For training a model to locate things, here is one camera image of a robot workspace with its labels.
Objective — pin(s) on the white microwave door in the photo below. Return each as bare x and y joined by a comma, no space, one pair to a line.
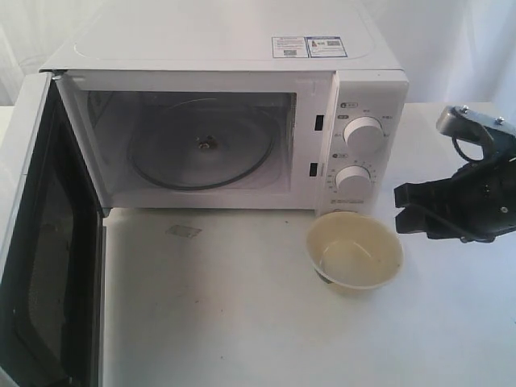
52,247

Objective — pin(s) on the white control knob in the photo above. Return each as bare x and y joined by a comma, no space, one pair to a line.
353,182
363,135

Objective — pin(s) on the glass turntable plate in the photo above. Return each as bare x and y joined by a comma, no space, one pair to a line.
203,144

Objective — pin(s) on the upper white control knob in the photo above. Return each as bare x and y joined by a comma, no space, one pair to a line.
363,135

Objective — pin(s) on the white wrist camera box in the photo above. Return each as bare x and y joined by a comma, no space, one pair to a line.
466,124

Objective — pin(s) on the cream yellow bowl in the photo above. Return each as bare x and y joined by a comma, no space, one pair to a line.
354,251

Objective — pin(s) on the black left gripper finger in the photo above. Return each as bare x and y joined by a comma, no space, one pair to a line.
413,221

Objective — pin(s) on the lower white control knob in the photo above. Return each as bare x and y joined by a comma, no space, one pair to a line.
353,182

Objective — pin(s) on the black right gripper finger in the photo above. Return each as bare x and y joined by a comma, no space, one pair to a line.
431,195

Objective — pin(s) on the clear tape patch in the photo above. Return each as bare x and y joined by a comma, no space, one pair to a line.
183,231

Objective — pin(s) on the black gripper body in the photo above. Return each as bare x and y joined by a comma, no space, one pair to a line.
482,195

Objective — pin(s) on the white microwave oven body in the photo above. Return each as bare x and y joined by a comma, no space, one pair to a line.
135,59

